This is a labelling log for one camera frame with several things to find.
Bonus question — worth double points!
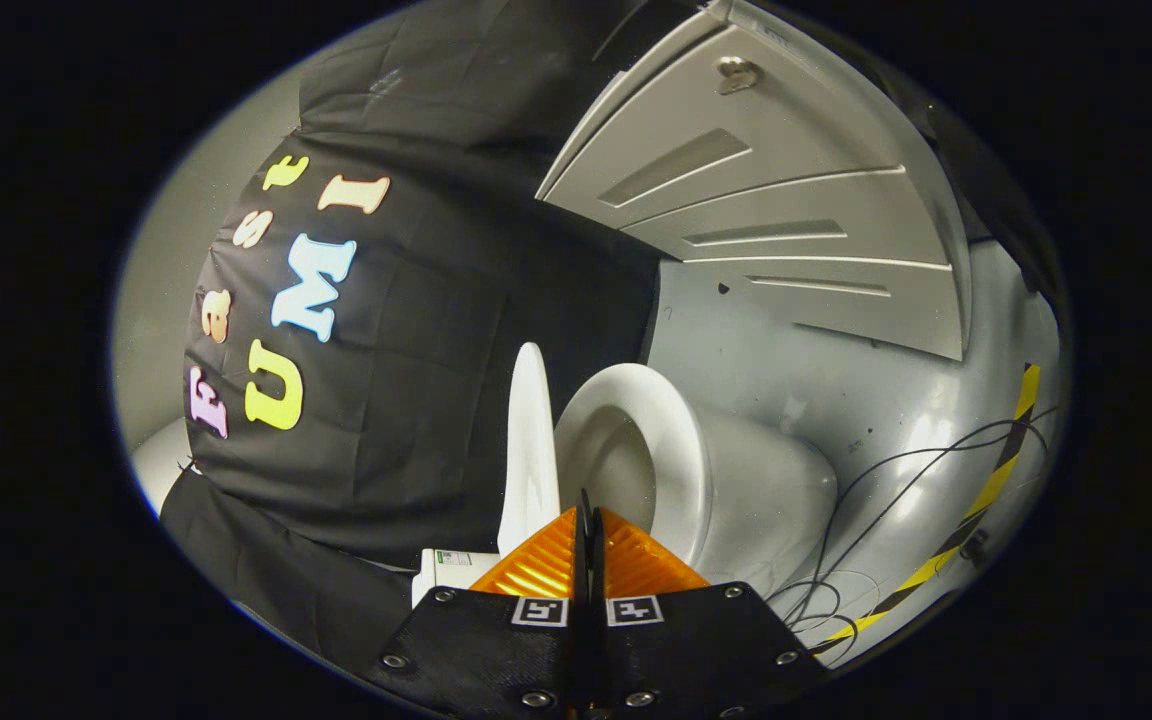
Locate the black backdrop cloth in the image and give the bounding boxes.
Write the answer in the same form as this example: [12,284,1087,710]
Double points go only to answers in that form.
[160,0,702,691]

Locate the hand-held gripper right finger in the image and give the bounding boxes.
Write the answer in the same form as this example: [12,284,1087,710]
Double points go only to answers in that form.
[591,507,828,720]

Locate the yellow black hazard tape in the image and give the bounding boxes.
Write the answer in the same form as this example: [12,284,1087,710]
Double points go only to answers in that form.
[808,363,1043,656]

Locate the white toilet tank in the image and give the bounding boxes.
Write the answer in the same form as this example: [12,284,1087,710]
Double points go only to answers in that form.
[412,547,503,607]

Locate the white toilet seat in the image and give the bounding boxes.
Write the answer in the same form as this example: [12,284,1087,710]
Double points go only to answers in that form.
[555,362,714,571]

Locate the metal door knob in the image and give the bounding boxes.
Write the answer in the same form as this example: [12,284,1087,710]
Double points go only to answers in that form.
[716,56,763,96]

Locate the thin black cables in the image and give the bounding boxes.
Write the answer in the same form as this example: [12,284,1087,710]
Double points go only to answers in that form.
[764,403,1062,661]

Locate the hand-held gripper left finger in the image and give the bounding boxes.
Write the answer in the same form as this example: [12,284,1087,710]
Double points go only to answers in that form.
[376,489,593,720]

